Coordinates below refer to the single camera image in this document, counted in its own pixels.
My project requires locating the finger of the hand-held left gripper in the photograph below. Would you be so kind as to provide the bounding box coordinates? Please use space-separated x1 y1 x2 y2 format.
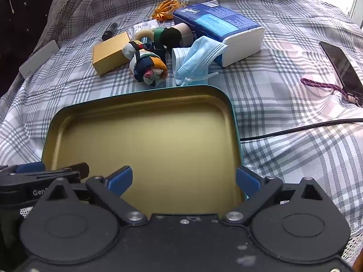
45 163 90 181
0 162 46 174

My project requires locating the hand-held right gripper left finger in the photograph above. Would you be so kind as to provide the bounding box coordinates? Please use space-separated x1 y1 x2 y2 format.
37 166 148 227

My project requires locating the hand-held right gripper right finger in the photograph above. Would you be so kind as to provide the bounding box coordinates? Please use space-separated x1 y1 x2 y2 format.
223 167 334 227

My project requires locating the teal tin box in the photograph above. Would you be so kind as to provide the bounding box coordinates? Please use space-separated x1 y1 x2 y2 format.
41 84 250 216

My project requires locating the colourful cloth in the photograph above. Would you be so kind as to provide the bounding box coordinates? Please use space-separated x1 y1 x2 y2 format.
121 40 168 87

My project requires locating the blue face mask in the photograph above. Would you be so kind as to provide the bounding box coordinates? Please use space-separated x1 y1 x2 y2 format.
171 36 229 87

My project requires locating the cream tape roll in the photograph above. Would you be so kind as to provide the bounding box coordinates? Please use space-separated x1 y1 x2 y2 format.
134 30 155 44

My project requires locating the black foam ball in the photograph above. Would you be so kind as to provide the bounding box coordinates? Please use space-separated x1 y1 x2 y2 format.
160 27 182 49

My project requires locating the white plastic-wrapped packet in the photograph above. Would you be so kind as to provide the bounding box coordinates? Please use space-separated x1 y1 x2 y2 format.
133 21 156 34

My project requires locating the orange fabric pouch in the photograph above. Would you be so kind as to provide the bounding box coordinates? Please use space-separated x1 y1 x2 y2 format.
151 0 186 22

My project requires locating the grey plaid bed sheet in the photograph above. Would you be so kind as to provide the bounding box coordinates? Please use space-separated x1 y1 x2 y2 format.
0 0 363 267

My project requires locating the white flat card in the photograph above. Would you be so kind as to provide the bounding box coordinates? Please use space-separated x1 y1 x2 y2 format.
19 40 59 78

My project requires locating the gold cardboard box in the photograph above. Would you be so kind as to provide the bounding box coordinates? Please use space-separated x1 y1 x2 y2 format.
93 32 132 76

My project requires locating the small black tube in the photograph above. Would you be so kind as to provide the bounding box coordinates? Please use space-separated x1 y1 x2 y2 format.
102 22 118 41

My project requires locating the green tape roll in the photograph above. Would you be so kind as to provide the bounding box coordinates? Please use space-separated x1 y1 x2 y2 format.
153 27 168 49

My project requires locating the dark padded headboard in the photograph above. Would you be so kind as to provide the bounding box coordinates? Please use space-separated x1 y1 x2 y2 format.
0 0 63 97

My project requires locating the black smartphone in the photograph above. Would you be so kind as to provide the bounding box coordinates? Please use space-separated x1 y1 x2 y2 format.
319 41 363 97

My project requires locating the blue tissue pack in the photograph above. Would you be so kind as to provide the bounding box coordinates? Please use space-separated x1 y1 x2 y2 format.
172 2 265 68

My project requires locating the beige tape roll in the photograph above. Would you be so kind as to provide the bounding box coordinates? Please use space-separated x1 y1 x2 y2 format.
173 23 196 47

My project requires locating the black cable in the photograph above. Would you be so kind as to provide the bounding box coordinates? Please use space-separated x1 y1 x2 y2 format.
240 118 363 141

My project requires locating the purple lanyard strap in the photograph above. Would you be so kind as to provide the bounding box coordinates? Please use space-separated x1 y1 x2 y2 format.
301 78 361 104

